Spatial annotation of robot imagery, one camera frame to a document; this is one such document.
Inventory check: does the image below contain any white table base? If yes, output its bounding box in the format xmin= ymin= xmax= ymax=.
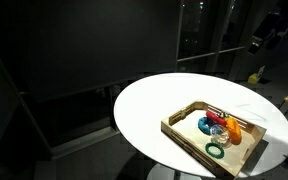
xmin=146 ymin=163 xmax=202 ymax=180

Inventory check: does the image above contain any clear transparent ring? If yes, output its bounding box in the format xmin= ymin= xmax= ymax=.
xmin=210 ymin=124 xmax=233 ymax=149

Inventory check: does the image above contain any red ring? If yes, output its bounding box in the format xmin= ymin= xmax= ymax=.
xmin=205 ymin=110 xmax=228 ymax=128

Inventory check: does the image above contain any blue ring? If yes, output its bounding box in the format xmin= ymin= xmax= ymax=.
xmin=197 ymin=116 xmax=219 ymax=135

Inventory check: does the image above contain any orange ring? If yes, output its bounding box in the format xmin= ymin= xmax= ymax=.
xmin=225 ymin=117 xmax=243 ymax=146

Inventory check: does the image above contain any yellow box with card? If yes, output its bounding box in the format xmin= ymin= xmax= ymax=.
xmin=248 ymin=66 xmax=265 ymax=84

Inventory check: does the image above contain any wooden slatted tray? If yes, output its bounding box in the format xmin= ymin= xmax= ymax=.
xmin=161 ymin=101 xmax=266 ymax=180

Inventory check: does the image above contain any green ring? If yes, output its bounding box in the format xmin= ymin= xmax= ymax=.
xmin=205 ymin=142 xmax=225 ymax=160

